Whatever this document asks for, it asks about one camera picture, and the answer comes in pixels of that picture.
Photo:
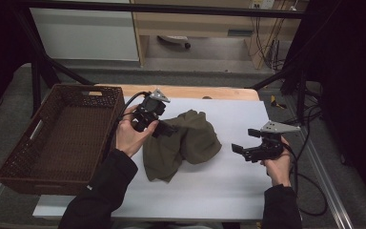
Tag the black metal frame strut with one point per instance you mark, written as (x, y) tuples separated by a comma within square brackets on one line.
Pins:
[(278, 76), (49, 62)]

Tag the brown wicker basket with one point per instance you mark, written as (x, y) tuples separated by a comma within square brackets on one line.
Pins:
[(63, 140)]

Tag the person's left hand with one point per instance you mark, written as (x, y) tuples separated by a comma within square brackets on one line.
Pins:
[(128, 138)]

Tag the person's right hand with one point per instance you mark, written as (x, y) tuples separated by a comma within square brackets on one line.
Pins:
[(279, 171)]

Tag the yellow and black tool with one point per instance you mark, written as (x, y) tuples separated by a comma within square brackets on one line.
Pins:
[(274, 101)]

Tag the black metal frame crossbar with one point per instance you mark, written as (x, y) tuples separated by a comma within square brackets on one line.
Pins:
[(171, 8)]

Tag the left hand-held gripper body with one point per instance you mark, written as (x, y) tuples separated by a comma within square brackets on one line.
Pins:
[(149, 109)]

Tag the white cabinet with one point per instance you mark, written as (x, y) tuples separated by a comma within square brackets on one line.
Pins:
[(85, 35)]

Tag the white chair base with caster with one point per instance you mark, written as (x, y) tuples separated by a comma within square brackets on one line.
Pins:
[(174, 38)]

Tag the white table sheet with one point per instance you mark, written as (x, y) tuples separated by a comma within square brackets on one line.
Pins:
[(235, 187)]

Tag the white power strip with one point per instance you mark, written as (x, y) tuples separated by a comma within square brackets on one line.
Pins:
[(263, 4)]

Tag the light wooden desk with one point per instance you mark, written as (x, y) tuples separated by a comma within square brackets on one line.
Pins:
[(197, 27)]

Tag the olive green cloth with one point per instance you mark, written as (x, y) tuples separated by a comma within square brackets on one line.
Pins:
[(197, 140)]

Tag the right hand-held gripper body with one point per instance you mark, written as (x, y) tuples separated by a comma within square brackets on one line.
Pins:
[(274, 128)]

